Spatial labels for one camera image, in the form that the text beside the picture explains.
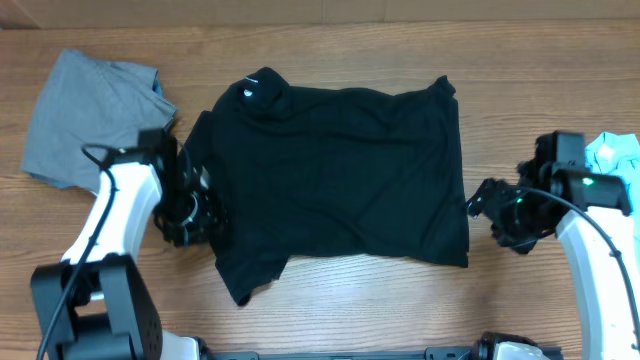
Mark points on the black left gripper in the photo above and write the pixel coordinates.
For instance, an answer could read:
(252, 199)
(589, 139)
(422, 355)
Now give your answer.
(213, 214)

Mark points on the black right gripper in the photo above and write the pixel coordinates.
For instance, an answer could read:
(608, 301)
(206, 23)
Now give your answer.
(487, 202)

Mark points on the black polo shirt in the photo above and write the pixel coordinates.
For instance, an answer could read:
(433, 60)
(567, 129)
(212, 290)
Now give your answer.
(322, 173)

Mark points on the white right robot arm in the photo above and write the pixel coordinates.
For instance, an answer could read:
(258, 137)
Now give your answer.
(590, 215)

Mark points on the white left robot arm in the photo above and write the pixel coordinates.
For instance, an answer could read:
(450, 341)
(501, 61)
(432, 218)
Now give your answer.
(93, 303)

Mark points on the light blue shirt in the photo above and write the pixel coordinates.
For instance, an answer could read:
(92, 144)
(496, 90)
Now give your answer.
(618, 155)

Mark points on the grey folded shirt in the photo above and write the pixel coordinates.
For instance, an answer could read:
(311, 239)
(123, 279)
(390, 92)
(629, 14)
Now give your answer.
(87, 100)

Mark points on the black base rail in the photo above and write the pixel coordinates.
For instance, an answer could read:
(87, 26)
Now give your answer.
(430, 353)

